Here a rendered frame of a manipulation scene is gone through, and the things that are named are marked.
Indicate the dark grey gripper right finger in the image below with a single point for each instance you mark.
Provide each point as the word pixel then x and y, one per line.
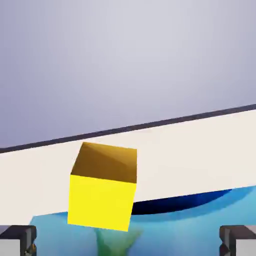
pixel 238 238

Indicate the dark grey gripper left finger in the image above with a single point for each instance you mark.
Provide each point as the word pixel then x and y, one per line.
pixel 18 238

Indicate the small yellow cube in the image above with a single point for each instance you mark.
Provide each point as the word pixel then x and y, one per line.
pixel 101 200

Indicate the large blue box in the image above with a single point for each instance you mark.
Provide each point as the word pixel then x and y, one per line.
pixel 180 234

